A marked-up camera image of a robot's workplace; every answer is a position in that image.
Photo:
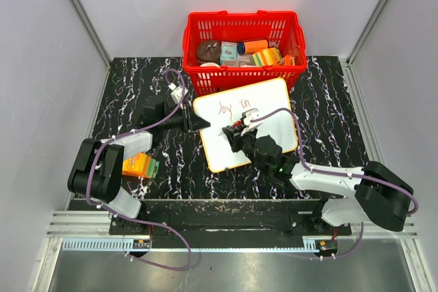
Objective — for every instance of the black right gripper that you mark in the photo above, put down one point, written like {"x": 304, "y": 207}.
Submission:
{"x": 235, "y": 138}

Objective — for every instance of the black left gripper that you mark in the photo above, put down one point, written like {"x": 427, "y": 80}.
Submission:
{"x": 191, "y": 122}

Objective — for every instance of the red whiteboard marker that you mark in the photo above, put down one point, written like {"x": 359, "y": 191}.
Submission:
{"x": 234, "y": 125}

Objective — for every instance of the yellow framed whiteboard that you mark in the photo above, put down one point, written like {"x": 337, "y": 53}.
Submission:
{"x": 222, "y": 109}

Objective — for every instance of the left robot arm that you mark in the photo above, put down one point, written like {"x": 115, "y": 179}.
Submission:
{"x": 98, "y": 167}

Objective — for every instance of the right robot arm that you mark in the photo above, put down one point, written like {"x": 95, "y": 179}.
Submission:
{"x": 362, "y": 194}

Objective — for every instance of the orange green snack box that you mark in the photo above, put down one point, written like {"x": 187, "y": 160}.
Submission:
{"x": 140, "y": 165}

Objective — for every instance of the teal small box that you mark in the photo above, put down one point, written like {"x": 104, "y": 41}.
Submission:
{"x": 228, "y": 51}

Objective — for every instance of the red plastic basket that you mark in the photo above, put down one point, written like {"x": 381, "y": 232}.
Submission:
{"x": 281, "y": 29}

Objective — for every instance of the yellow orange snack box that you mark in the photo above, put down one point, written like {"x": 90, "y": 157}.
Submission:
{"x": 266, "y": 57}

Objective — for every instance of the blue capped yellow bottle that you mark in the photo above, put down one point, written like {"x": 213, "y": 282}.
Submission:
{"x": 251, "y": 46}

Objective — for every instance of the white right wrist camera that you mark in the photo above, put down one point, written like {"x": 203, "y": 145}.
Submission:
{"x": 251, "y": 120}

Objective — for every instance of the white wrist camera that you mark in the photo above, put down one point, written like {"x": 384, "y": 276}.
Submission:
{"x": 177, "y": 92}
{"x": 251, "y": 120}

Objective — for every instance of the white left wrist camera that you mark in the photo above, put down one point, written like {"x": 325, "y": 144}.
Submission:
{"x": 177, "y": 92}

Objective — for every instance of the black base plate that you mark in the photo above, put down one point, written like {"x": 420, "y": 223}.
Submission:
{"x": 296, "y": 217}

